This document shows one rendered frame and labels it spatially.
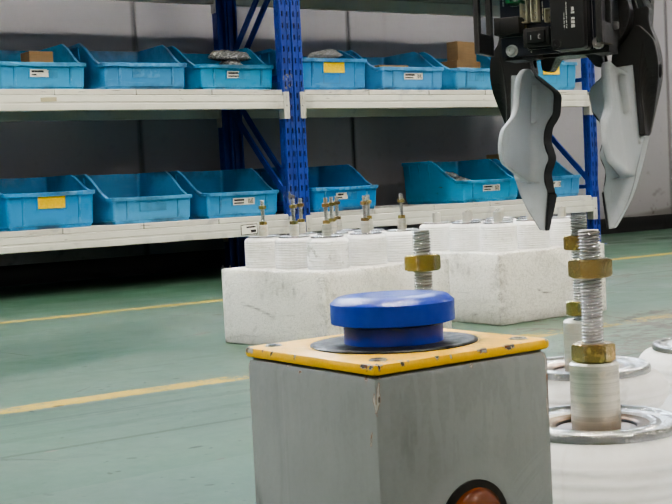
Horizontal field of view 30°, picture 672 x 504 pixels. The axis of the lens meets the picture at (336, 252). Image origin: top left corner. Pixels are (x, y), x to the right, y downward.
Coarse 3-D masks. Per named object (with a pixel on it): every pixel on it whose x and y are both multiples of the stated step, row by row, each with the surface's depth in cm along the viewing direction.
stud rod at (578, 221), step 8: (576, 216) 72; (584, 216) 72; (576, 224) 72; (584, 224) 72; (576, 232) 72; (576, 256) 72; (576, 280) 72; (576, 288) 73; (576, 296) 73; (576, 320) 73
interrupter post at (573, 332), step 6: (570, 318) 74; (564, 324) 73; (570, 324) 72; (576, 324) 72; (564, 330) 73; (570, 330) 72; (576, 330) 72; (564, 336) 73; (570, 336) 72; (576, 336) 72; (582, 336) 72; (564, 342) 73; (570, 342) 72; (564, 348) 73; (570, 348) 72; (570, 354) 72; (570, 360) 72
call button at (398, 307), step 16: (336, 304) 39; (352, 304) 39; (368, 304) 38; (384, 304) 38; (400, 304) 38; (416, 304) 38; (432, 304) 39; (448, 304) 39; (336, 320) 39; (352, 320) 39; (368, 320) 38; (384, 320) 38; (400, 320) 38; (416, 320) 38; (432, 320) 39; (448, 320) 39; (352, 336) 39; (368, 336) 39; (384, 336) 39; (400, 336) 39; (416, 336) 39; (432, 336) 39
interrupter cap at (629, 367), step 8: (552, 360) 76; (560, 360) 75; (616, 360) 74; (624, 360) 75; (632, 360) 74; (640, 360) 74; (552, 368) 74; (560, 368) 74; (624, 368) 71; (632, 368) 72; (640, 368) 71; (648, 368) 71; (552, 376) 70; (560, 376) 70; (568, 376) 70; (624, 376) 70; (632, 376) 70
